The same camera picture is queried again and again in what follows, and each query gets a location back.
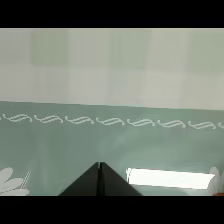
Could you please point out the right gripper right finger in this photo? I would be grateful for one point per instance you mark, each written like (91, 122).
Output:
(113, 185)

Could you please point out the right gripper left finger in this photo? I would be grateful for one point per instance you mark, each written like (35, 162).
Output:
(86, 185)

